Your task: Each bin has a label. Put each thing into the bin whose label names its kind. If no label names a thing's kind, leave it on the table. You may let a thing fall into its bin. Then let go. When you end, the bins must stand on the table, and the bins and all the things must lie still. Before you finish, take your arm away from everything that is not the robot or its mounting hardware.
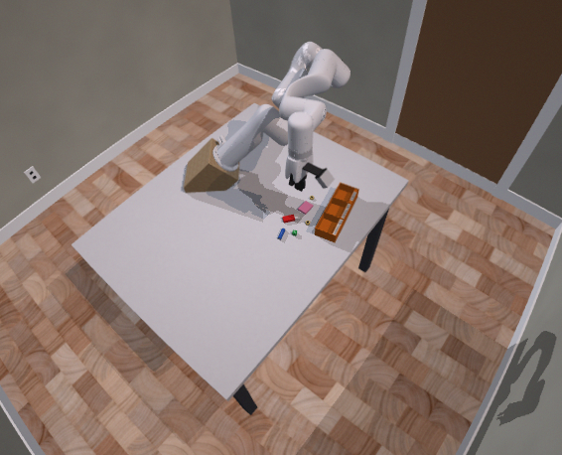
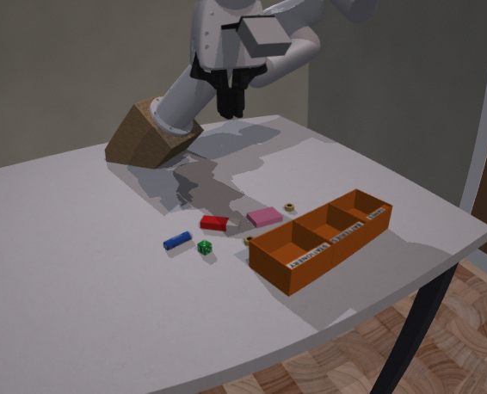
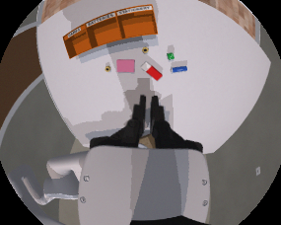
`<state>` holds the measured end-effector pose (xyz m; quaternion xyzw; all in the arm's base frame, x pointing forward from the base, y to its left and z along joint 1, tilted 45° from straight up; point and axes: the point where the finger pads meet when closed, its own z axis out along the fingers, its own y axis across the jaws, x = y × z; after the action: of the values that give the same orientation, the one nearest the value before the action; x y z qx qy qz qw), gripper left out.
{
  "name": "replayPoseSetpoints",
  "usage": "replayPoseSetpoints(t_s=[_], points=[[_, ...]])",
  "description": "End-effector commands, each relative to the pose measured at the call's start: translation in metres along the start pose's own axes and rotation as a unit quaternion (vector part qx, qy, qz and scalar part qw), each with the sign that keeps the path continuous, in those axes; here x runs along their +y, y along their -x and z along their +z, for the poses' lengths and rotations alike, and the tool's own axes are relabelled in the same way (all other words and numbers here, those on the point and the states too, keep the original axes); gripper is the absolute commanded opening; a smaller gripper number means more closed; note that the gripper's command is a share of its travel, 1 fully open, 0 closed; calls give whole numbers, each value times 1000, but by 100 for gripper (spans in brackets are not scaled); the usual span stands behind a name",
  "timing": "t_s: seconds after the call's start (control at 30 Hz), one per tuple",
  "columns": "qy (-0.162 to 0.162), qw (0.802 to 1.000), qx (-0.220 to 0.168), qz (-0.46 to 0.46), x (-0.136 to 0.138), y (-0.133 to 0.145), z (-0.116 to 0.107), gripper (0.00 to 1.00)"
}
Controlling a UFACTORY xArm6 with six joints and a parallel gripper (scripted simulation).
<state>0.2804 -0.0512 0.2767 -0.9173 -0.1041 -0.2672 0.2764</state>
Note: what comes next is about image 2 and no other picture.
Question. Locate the green die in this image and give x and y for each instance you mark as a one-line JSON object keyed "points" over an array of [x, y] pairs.
{"points": [[204, 247]]}

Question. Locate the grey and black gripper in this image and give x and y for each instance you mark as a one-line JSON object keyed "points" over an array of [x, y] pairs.
{"points": [[219, 50]]}

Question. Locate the blue cylinder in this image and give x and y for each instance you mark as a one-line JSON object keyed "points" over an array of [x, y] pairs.
{"points": [[174, 241]]}

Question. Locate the red and white eraser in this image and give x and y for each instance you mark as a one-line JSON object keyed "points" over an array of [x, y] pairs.
{"points": [[220, 224]]}

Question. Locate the pink block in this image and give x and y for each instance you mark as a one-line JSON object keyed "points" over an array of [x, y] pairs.
{"points": [[263, 217]]}

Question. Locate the orange-brown three-compartment bin rack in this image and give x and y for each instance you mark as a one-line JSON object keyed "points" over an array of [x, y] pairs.
{"points": [[301, 260]]}

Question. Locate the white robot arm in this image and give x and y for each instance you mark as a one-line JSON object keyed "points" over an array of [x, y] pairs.
{"points": [[262, 36]]}

